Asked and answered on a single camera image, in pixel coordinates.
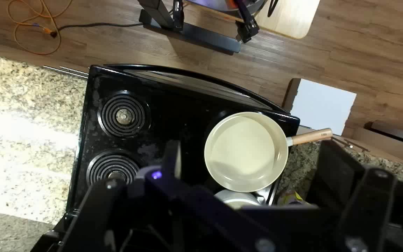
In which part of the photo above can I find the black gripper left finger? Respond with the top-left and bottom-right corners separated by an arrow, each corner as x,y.
58,178 -> 128,252

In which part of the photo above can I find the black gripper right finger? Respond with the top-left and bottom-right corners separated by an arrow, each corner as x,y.
340,167 -> 398,252

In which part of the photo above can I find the black countertop appliance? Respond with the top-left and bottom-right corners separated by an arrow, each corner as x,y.
309,139 -> 366,212

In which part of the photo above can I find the black and yellow bag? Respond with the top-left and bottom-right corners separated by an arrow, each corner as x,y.
278,188 -> 305,208

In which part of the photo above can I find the white flat panel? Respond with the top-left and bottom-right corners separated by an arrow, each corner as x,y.
289,78 -> 358,138

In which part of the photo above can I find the black electric stove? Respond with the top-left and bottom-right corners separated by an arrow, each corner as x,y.
64,64 -> 302,230

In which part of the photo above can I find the light wooden board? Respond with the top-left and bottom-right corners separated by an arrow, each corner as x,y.
254,0 -> 321,41

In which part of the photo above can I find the black metal stand base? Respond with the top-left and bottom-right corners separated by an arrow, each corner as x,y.
137,0 -> 261,57

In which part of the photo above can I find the black floor rail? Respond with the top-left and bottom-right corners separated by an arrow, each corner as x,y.
363,121 -> 403,150

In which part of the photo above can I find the orange extension cable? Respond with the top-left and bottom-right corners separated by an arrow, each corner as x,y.
5,0 -> 75,58

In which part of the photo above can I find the black power cable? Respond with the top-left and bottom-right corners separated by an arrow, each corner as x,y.
53,22 -> 142,37

